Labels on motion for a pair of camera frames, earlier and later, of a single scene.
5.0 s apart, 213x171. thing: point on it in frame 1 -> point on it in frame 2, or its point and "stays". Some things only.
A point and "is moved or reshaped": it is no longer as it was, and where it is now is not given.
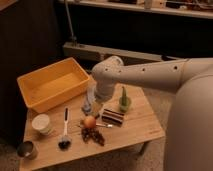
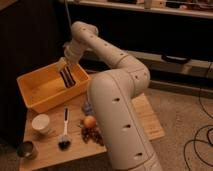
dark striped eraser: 112,117 is moved or reshaped
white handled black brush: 65,142 stays
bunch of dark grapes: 89,133 stays
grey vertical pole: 73,39 stays
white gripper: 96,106 -> 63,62
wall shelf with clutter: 187,8 stays
